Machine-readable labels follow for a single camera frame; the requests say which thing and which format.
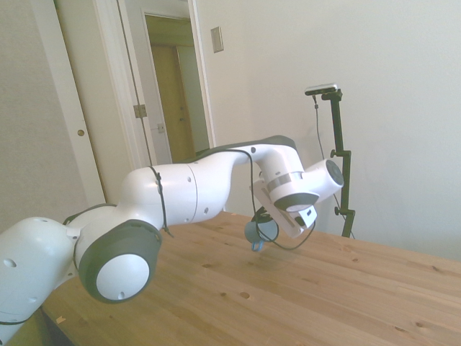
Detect thin dark hanging cable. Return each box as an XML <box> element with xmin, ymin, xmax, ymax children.
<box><xmin>115</xmin><ymin>0</ymin><xmax>153</xmax><ymax>167</ymax></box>

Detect silver exterior camera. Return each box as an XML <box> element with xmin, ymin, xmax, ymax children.
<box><xmin>304</xmin><ymin>83</ymin><xmax>340</xmax><ymax>97</ymax></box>

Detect black camera stand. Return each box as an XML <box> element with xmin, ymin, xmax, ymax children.
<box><xmin>321</xmin><ymin>89</ymin><xmax>358</xmax><ymax>239</ymax></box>

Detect white sliding closet door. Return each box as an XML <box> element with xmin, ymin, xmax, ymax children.
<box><xmin>31</xmin><ymin>0</ymin><xmax>109</xmax><ymax>206</ymax></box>

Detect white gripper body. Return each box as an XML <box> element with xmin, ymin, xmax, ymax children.
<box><xmin>249</xmin><ymin>179</ymin><xmax>307</xmax><ymax>239</ymax></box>

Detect blue mug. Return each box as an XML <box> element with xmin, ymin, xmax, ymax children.
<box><xmin>243</xmin><ymin>218</ymin><xmax>280</xmax><ymax>252</ymax></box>

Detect white open door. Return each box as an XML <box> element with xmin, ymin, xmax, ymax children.
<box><xmin>91</xmin><ymin>0</ymin><xmax>174</xmax><ymax>167</ymax></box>

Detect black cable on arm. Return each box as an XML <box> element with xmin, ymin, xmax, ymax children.
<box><xmin>148</xmin><ymin>148</ymin><xmax>317</xmax><ymax>250</ymax></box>

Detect beige wall switch plate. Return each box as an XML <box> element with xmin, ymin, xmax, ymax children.
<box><xmin>210</xmin><ymin>26</ymin><xmax>225</xmax><ymax>55</ymax></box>

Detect grey camera cable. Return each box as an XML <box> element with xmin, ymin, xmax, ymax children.
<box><xmin>311</xmin><ymin>94</ymin><xmax>347</xmax><ymax>217</ymax></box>

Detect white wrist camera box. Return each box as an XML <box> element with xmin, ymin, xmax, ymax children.
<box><xmin>295</xmin><ymin>205</ymin><xmax>318</xmax><ymax>230</ymax></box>

